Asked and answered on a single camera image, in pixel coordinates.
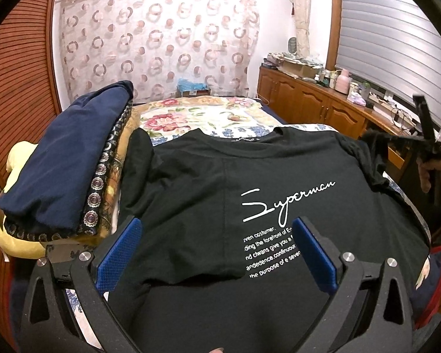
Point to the cluttered paper pile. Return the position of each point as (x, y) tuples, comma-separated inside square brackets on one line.
[(290, 58)]

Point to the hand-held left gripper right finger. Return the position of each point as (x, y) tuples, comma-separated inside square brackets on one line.
[(314, 253)]

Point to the navy red printed cloth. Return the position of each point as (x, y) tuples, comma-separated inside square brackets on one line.
[(432, 286)]

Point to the person's right hand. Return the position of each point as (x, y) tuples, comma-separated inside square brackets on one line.
[(423, 178)]

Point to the pink thermos bottle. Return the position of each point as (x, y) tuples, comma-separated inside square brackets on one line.
[(341, 81)]

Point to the purple bag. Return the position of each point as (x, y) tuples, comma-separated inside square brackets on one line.
[(355, 98)]

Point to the patterned gold folded blanket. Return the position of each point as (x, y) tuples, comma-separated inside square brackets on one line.
[(95, 191)]

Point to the black printed t-shirt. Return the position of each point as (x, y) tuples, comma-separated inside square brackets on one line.
[(205, 191)]

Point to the beige tied curtain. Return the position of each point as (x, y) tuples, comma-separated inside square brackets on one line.
[(301, 18)]

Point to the wooden sideboard cabinet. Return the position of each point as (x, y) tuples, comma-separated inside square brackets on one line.
[(308, 99)]

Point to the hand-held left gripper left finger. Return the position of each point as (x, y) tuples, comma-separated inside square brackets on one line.
[(119, 253)]

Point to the grey window blind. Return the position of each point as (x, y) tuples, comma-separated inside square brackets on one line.
[(382, 25)]

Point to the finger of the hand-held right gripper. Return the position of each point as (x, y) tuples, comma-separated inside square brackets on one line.
[(404, 140)]

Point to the blue box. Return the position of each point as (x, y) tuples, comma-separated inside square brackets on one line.
[(191, 86)]

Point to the circle patterned sheer curtain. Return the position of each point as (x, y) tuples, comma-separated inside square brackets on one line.
[(150, 44)]

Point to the wooden louvred wardrobe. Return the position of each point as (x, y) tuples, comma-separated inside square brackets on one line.
[(22, 81)]

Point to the cardboard box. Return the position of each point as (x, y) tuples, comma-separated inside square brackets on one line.
[(297, 68)]

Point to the small grey fan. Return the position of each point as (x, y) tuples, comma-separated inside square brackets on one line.
[(292, 46)]

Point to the navy folded cloth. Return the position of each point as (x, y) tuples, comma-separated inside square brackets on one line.
[(58, 154)]

